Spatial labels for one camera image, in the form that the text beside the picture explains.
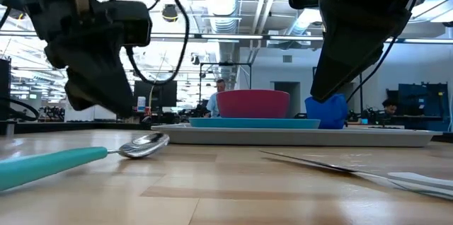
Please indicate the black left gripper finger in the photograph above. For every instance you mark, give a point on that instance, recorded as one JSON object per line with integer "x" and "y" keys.
{"x": 95, "y": 62}
{"x": 85, "y": 94}

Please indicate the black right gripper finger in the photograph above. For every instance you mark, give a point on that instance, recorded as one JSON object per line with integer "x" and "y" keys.
{"x": 354, "y": 41}

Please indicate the blue mug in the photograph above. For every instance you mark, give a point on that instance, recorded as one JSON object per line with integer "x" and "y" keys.
{"x": 329, "y": 113}

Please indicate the pink bowl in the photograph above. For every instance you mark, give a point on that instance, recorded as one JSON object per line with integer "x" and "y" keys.
{"x": 253, "y": 104}

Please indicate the teal plate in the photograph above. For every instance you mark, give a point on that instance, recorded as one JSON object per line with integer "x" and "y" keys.
{"x": 255, "y": 123}

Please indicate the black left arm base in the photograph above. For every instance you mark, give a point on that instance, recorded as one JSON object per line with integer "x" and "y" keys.
{"x": 5, "y": 83}

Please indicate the grey rectangular serving tray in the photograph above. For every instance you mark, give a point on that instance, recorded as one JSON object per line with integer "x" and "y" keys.
{"x": 293, "y": 138}

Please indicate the white bottle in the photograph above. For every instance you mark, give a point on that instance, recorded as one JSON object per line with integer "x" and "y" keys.
{"x": 141, "y": 104}

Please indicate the person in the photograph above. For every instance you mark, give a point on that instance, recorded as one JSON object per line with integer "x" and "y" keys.
{"x": 214, "y": 103}
{"x": 389, "y": 106}

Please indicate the black computer monitor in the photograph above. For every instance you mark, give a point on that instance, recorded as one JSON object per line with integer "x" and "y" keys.
{"x": 166, "y": 94}

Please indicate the black ceiling dome device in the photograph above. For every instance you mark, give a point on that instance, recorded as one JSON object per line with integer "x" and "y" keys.
{"x": 170, "y": 12}

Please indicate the blue cabinet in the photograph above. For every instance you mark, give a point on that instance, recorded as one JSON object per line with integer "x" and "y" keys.
{"x": 421, "y": 101}

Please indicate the overhead LED light bar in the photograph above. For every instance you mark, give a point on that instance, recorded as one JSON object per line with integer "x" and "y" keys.
{"x": 230, "y": 37}

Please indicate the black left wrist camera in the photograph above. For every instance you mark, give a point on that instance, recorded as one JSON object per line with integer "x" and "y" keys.
{"x": 132, "y": 23}

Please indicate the black metal rig frame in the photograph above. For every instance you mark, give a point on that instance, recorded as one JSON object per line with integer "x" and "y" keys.
{"x": 226, "y": 64}

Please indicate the silver ribbed ventilation duct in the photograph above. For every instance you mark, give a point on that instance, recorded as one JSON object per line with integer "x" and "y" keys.
{"x": 221, "y": 2}

